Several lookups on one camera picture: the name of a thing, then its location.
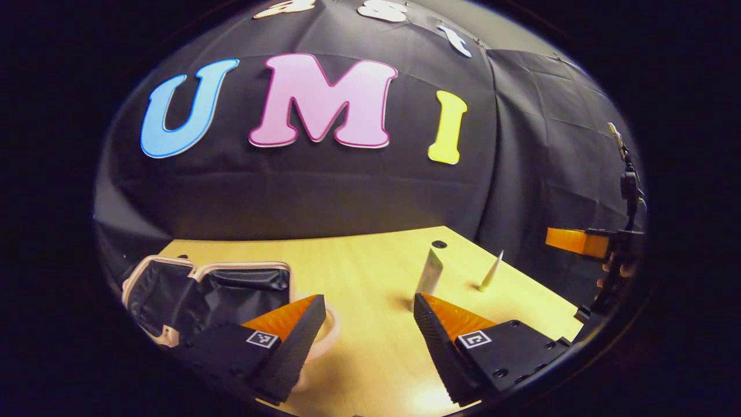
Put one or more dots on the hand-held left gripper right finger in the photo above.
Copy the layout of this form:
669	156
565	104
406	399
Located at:
443	353

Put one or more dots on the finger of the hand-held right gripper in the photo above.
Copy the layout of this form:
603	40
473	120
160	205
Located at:
573	240

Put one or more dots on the green skincare tube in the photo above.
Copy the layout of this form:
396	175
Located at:
491	272

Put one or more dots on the white labelled skincare tube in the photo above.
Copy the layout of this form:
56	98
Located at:
429	272

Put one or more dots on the black backdrop cloth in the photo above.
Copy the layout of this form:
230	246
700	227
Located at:
347	191

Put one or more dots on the pink suitcase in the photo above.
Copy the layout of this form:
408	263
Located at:
231	295

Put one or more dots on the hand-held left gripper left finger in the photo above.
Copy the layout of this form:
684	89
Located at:
289	359

